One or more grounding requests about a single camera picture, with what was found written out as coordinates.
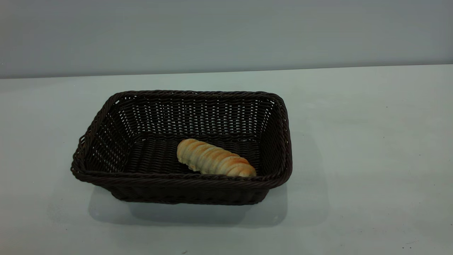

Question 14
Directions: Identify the ridged golden bread roll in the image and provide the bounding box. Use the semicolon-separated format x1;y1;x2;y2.
176;138;257;177

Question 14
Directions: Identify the black woven wicker basket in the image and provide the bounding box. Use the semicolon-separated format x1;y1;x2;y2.
70;90;293;206

